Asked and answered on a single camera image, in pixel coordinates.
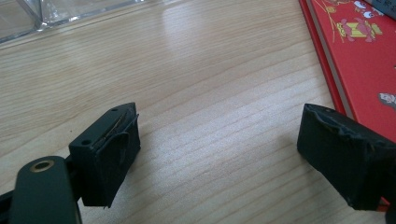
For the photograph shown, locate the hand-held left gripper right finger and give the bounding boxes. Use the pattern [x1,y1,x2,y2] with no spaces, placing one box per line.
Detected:
[296,103,396,211]

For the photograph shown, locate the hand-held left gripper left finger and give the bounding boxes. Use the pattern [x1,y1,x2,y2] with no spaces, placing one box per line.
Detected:
[68,102,142,209]

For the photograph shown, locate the red picture book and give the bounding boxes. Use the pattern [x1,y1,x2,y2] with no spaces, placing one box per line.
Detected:
[298,0,396,213]

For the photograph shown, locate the clear acrylic book rack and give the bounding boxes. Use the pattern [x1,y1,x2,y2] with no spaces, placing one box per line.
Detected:
[0,0,148,45]

